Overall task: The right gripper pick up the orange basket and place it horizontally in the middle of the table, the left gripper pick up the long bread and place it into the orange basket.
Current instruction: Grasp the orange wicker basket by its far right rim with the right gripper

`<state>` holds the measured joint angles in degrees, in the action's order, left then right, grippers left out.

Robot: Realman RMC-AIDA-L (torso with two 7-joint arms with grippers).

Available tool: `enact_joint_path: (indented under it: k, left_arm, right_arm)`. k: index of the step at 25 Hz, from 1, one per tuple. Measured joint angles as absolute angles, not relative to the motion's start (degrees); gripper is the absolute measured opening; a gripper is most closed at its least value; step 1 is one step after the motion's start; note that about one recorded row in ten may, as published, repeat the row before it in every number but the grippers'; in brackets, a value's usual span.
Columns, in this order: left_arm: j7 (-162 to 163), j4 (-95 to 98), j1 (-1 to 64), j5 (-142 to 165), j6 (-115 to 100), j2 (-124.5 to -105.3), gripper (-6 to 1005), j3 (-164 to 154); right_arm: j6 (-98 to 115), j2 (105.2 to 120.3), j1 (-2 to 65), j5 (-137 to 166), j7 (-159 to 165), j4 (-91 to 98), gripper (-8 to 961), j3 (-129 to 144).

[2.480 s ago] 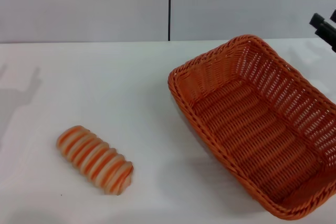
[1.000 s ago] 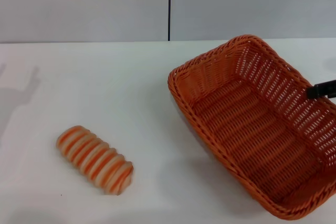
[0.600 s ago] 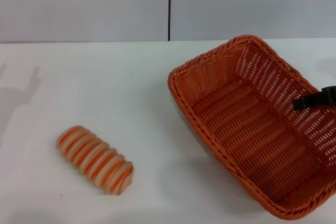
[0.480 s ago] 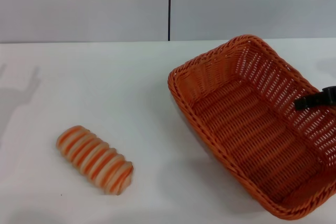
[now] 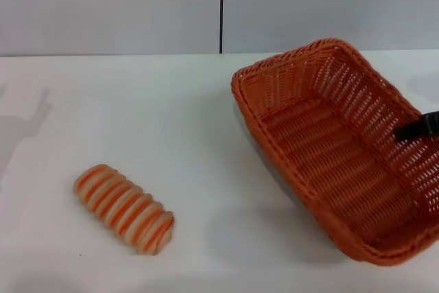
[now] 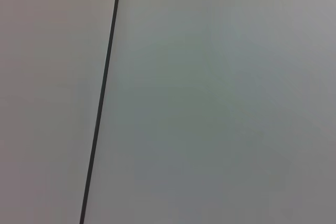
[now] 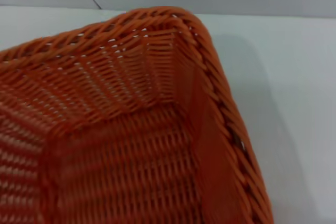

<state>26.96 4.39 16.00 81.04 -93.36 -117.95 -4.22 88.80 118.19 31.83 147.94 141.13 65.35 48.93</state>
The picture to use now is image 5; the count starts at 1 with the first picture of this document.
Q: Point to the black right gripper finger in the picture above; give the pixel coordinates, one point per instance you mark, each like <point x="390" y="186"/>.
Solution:
<point x="416" y="129"/>

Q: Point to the orange woven plastic basket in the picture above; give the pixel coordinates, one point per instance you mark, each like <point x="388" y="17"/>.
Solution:
<point x="319" y="155"/>

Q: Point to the orange striped ridged bread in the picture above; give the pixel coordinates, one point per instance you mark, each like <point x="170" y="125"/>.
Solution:
<point x="123" y="209"/>

